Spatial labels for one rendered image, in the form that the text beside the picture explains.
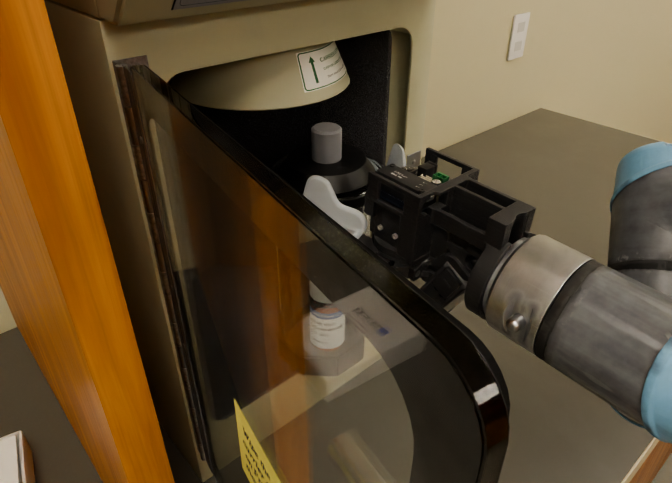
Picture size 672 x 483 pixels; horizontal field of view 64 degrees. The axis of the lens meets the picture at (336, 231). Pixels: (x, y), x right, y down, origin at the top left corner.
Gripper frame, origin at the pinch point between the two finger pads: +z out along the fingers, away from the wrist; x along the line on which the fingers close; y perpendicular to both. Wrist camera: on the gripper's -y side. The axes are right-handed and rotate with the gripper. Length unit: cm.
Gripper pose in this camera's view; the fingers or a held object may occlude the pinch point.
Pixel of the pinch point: (327, 194)
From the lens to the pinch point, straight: 51.8
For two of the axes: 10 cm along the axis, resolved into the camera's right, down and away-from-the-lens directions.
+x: -7.5, 3.6, -5.6
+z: -6.6, -4.3, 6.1
